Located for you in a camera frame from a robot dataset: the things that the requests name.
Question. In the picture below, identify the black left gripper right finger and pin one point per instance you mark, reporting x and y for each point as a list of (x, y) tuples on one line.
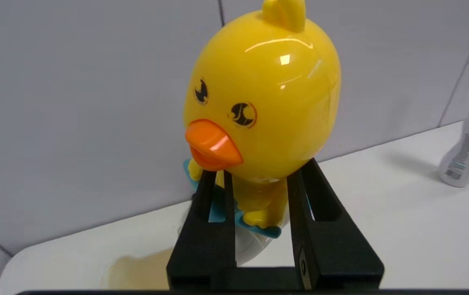
[(333, 254)]

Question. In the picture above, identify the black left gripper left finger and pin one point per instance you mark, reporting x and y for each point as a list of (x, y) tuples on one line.
[(201, 250)]

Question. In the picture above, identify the yellow duck toy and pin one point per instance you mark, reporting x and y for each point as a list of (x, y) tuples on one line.
[(267, 82)]

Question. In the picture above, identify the white slim bottle grey cap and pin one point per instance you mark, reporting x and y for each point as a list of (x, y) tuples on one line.
[(466, 151)]

